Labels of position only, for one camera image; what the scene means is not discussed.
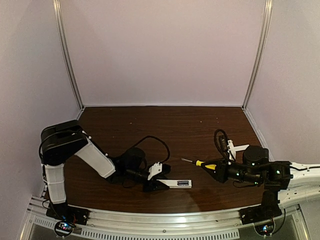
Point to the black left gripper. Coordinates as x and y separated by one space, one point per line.
152 183

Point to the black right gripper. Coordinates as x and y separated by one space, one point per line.
220 171

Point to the white remote control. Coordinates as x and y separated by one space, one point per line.
172 183

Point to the yellow handled screwdriver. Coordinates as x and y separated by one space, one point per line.
201 164

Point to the purple battery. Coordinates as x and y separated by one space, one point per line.
183 184
182 181

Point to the white battery cover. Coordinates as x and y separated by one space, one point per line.
239 148

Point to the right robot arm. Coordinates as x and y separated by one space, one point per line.
250 164

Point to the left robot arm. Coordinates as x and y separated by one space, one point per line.
65 140

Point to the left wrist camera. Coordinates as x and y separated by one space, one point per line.
154 170

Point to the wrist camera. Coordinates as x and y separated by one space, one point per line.
154 170
224 148

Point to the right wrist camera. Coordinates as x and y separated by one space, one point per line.
224 148

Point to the aluminium front rail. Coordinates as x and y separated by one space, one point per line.
292 226

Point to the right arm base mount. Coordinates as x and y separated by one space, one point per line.
259 213

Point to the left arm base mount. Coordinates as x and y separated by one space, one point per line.
70 214

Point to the perforated cable tray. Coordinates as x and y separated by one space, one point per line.
43 229

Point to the aluminium corner post right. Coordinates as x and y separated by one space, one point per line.
263 37

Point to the aluminium corner post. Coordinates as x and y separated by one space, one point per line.
66 54
263 37

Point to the aluminium corner post left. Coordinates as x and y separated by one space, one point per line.
66 54

